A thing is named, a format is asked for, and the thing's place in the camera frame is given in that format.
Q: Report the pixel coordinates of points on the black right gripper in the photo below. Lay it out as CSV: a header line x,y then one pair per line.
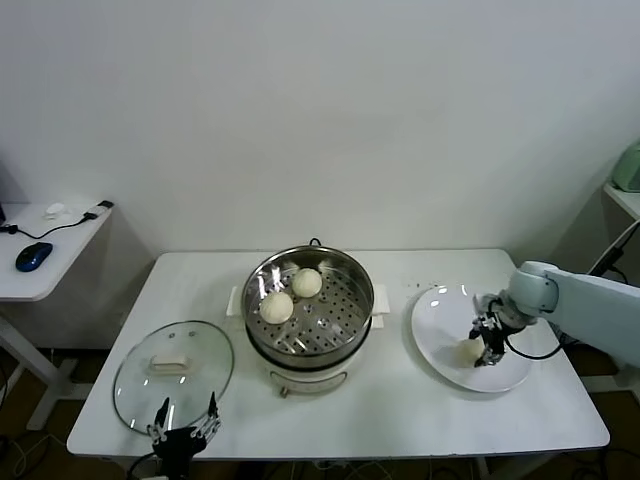
x,y
505,315

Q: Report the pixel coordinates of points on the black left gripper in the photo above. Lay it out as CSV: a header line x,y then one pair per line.
x,y
175,452

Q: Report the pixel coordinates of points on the white steamed baozi bun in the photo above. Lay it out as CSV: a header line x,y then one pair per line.
x,y
276,307
306,282
469,351

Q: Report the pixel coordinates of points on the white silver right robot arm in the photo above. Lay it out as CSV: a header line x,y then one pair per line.
x,y
590,305

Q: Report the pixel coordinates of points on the stainless steel steamer basket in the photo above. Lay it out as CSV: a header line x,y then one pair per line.
x,y
345,305

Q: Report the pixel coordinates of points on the white round plate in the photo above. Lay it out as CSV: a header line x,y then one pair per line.
x,y
440,320

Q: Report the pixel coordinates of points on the cream electric cooker base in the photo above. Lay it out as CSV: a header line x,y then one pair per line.
x,y
310,382

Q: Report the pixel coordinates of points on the white side shelf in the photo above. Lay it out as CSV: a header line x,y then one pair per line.
x,y
625,197

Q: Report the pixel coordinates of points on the white side desk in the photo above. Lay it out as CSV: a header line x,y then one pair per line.
x,y
70,250

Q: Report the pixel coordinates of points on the blue computer mouse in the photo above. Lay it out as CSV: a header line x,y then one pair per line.
x,y
34,256

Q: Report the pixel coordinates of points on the pale green appliance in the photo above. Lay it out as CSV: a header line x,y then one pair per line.
x,y
629,170

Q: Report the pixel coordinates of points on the white adapter with black ends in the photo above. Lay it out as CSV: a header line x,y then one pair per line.
x,y
100,209

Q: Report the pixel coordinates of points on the small white plastic object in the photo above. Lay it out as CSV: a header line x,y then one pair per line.
x,y
56,210

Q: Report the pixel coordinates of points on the dark monitor edge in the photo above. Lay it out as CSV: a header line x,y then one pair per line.
x,y
2,200

